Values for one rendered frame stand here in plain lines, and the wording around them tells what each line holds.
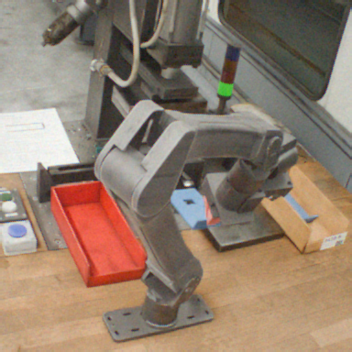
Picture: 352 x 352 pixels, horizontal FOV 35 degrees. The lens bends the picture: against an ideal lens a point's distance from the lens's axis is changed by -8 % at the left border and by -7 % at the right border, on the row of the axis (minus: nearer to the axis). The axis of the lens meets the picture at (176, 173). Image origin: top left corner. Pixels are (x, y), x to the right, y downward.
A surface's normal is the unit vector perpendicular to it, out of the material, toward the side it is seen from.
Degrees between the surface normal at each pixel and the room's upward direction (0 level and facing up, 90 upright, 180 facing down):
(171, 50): 90
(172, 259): 86
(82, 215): 0
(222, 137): 87
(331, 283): 0
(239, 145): 91
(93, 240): 0
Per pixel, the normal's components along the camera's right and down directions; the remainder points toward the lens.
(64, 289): 0.16, -0.82
